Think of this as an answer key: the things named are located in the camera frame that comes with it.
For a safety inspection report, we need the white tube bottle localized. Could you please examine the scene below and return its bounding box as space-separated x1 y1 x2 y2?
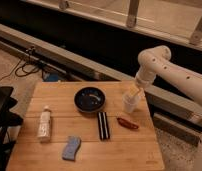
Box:
37 106 51 142

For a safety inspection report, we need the black cable on floor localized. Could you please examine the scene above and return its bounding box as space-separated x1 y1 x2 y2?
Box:
0 56 45 85

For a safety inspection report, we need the blue object on floor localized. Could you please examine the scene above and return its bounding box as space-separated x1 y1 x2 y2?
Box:
43 74 59 82

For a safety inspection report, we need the blue sponge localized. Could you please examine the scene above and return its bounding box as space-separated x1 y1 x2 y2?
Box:
62 136 81 161

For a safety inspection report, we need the translucent yellowish gripper finger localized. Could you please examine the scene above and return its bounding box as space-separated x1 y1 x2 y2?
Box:
128 86 142 98

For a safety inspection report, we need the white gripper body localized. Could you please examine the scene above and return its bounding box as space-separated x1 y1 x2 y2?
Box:
135 72 154 88

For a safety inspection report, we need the dark blue ceramic bowl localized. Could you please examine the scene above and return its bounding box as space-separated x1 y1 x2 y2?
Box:
74 87 105 113

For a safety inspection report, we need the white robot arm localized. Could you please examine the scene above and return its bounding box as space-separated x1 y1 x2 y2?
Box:
135 45 202 171

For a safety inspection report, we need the black chair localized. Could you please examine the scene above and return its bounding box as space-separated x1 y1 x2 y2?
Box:
0 86 23 171

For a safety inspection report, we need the metal floor rail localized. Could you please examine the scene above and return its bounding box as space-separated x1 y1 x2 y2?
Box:
0 24 202 126

